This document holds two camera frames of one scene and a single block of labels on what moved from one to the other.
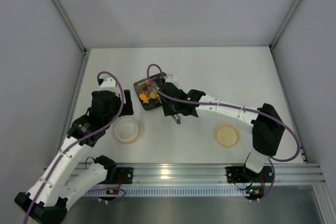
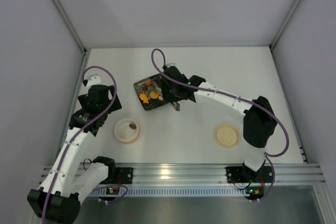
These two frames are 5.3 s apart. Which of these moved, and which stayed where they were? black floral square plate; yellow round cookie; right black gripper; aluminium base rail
Moved: right black gripper
Stayed: yellow round cookie; black floral square plate; aluminium base rail
